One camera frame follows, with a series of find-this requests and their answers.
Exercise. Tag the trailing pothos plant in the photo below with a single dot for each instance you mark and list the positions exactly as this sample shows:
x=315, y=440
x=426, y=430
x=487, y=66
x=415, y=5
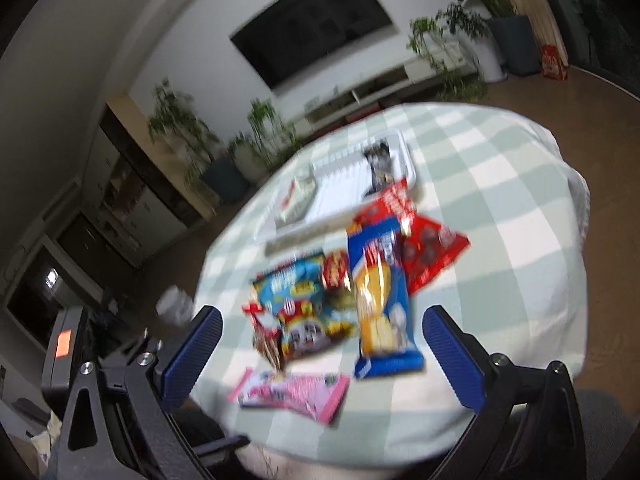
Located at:
x=267, y=127

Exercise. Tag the dark glass door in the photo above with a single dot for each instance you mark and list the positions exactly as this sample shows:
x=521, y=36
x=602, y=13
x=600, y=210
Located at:
x=580, y=10

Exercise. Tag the red snack packet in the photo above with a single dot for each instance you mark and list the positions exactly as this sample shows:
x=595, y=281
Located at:
x=382, y=205

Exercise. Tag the red packet with dark balls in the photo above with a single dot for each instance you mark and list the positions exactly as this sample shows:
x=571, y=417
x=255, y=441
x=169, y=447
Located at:
x=430, y=255

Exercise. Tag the long blue cracker packet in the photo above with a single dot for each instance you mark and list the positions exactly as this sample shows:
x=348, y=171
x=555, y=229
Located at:
x=380, y=305

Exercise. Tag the blue panda snack packet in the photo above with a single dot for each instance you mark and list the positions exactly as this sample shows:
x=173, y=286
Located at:
x=300, y=305

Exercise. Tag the red paper bag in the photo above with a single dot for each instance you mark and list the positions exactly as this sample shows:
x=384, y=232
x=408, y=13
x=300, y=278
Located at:
x=552, y=62

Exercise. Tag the leafy green houseplant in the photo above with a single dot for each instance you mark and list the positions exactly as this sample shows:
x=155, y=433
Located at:
x=175, y=120

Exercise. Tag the pink snack packet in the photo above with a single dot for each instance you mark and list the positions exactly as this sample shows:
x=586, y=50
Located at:
x=295, y=392

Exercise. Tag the red gold foil packet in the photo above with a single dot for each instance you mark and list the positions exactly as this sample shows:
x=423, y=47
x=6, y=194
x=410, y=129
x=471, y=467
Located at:
x=264, y=332

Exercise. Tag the small round red packet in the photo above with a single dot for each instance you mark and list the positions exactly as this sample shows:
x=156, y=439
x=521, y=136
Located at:
x=335, y=270

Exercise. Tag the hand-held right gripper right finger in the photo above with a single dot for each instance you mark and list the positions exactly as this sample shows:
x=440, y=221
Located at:
x=452, y=360

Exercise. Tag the black wall television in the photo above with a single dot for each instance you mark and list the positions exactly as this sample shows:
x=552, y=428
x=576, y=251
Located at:
x=310, y=30

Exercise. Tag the small-leaf green houseplant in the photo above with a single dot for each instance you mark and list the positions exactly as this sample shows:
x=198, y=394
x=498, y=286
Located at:
x=440, y=45

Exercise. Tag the white green flat packet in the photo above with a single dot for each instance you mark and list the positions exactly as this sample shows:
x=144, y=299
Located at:
x=297, y=200

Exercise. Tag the white plastic tray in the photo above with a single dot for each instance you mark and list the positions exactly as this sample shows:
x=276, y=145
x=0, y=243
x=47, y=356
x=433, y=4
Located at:
x=340, y=195

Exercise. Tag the dark wooden shelf cabinet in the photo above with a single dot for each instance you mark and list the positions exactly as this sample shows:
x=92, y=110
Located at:
x=130, y=190

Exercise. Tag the white crumpled bag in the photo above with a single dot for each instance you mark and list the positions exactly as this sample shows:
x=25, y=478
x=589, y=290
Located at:
x=175, y=305

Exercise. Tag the white low television cabinet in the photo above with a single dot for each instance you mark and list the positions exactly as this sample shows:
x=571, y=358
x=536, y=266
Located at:
x=380, y=82

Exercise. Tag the dark grey planter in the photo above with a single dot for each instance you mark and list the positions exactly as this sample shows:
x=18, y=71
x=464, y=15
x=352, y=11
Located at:
x=225, y=180
x=515, y=45

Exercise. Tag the black snack packet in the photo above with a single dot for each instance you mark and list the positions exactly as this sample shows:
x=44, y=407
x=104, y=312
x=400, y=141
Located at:
x=377, y=165

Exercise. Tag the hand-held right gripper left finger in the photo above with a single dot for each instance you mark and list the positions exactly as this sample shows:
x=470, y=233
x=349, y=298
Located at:
x=194, y=357

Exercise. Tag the white planter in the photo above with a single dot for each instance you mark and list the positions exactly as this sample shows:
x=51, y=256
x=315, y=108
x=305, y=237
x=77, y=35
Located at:
x=492, y=62
x=247, y=162

